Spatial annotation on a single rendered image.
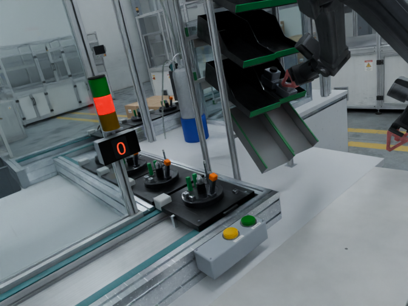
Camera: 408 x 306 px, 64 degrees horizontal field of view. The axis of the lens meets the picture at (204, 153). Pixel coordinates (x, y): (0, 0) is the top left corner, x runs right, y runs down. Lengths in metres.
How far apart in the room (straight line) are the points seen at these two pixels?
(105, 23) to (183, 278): 12.58
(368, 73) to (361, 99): 0.36
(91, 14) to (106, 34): 0.83
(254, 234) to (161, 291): 0.28
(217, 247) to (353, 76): 4.39
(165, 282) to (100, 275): 0.21
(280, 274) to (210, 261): 0.20
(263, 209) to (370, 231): 0.31
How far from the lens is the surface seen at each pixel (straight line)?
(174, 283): 0.88
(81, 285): 0.98
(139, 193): 1.23
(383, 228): 1.09
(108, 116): 0.97
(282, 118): 1.34
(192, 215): 1.00
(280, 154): 1.21
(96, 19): 13.06
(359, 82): 5.05
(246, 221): 0.92
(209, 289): 0.91
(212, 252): 0.85
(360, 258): 0.97
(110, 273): 0.98
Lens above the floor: 1.48
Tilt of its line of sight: 20 degrees down
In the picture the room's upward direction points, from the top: 11 degrees counter-clockwise
